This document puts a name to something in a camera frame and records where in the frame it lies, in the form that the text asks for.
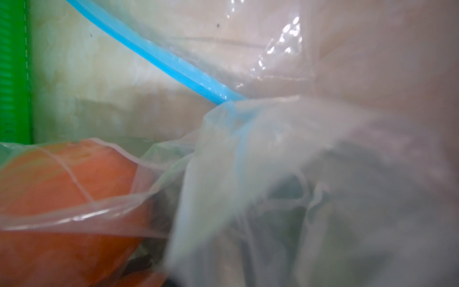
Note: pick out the clear green-zip bag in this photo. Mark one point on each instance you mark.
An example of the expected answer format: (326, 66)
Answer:
(294, 192)

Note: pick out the green plastic basket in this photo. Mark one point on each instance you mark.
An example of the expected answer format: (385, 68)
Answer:
(16, 109)

